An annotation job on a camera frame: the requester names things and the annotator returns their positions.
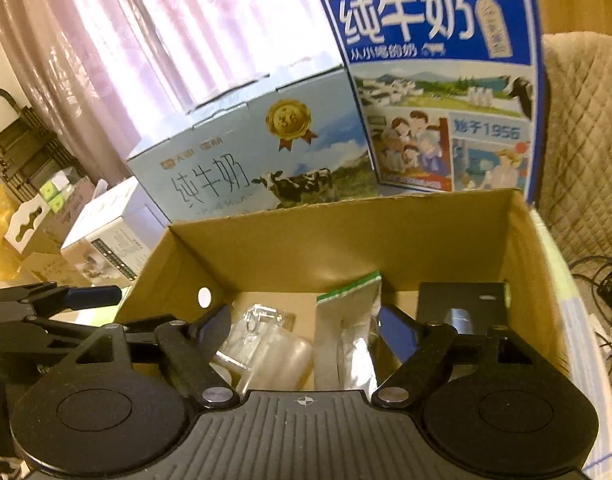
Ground silver foil pouch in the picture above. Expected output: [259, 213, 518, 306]
[313, 271, 382, 396]

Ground white power strip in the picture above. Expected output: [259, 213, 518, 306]
[570, 254, 612, 386]

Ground quilted beige chair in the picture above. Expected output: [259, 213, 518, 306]
[538, 32, 612, 262]

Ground brown cardboard carton left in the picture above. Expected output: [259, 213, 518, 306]
[4, 195, 77, 284]

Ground white appliance product box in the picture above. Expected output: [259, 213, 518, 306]
[60, 177, 168, 288]

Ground translucent plastic cup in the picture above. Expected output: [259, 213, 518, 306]
[215, 325, 313, 396]

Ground black product box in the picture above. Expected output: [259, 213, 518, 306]
[417, 282, 508, 335]

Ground brown cardboard box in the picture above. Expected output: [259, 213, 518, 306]
[114, 186, 612, 461]

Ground green tissue pack stack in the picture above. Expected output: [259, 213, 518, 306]
[39, 167, 80, 214]

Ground clear plastic bag with clips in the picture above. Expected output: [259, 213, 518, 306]
[230, 304, 296, 341]

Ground black folding cart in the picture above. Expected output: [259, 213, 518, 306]
[0, 86, 82, 206]

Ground pink curtain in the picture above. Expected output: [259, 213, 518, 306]
[0, 0, 337, 183]

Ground dark blue milk carton box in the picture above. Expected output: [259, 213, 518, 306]
[321, 0, 544, 200]

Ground light blue milk carton box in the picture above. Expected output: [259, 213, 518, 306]
[128, 65, 377, 222]

